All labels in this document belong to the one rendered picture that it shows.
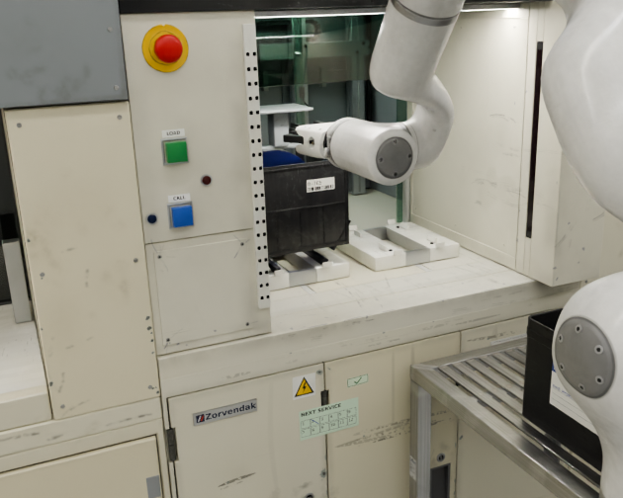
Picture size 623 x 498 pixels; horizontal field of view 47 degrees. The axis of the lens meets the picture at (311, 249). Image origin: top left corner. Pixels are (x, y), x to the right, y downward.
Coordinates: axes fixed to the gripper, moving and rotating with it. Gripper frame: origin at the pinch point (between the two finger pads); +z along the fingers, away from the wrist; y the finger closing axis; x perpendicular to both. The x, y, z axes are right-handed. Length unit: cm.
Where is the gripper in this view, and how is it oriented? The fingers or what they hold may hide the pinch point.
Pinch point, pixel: (308, 130)
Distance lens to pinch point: 134.2
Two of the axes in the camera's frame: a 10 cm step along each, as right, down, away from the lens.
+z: -4.0, -2.6, 8.8
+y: 9.1, -1.5, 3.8
